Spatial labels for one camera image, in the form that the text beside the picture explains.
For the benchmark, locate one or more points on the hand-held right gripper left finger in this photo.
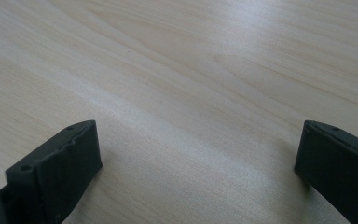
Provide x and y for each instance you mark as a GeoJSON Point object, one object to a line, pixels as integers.
{"type": "Point", "coordinates": [60, 171]}

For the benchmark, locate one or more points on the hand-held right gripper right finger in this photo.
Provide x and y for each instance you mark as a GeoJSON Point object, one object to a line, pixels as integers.
{"type": "Point", "coordinates": [338, 169]}

